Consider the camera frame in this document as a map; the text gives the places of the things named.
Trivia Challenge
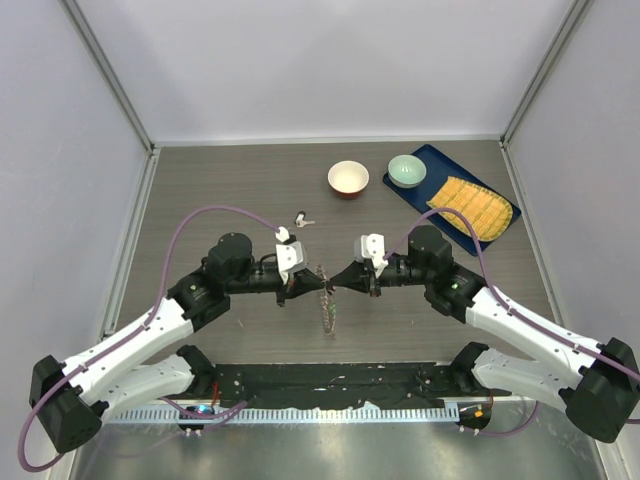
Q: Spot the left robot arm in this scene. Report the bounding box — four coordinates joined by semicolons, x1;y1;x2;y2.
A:
28;233;325;454

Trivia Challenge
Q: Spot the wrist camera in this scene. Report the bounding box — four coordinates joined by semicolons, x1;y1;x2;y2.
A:
275;226;308;284
354;233;388;278

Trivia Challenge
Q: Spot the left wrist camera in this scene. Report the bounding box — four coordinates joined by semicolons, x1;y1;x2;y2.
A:
275;226;308;284

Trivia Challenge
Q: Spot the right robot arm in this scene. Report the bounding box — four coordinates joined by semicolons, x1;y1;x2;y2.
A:
329;226;639;443

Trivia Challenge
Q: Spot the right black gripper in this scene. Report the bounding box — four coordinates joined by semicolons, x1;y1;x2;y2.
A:
329;256;432;298

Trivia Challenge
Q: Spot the red white bowl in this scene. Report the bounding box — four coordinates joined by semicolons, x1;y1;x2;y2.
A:
327;160;370;199

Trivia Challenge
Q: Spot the white slotted cable duct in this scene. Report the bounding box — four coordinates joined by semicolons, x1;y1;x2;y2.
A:
110;402;459;426

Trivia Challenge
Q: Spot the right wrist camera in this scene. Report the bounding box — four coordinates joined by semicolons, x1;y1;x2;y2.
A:
354;233;388;278

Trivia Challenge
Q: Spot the yellow woven mat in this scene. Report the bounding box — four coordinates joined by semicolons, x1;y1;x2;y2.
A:
426;176;514;242

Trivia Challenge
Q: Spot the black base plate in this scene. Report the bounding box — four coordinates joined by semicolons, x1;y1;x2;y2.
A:
200;362;510;410

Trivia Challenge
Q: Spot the light green bowl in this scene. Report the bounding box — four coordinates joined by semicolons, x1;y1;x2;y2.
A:
387;154;427;189

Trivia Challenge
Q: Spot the key with black-white tag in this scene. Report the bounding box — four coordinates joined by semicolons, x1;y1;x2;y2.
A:
294;211;316;228

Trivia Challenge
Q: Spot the metal key organizer disc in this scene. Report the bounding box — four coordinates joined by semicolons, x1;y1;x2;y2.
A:
315;264;336;336

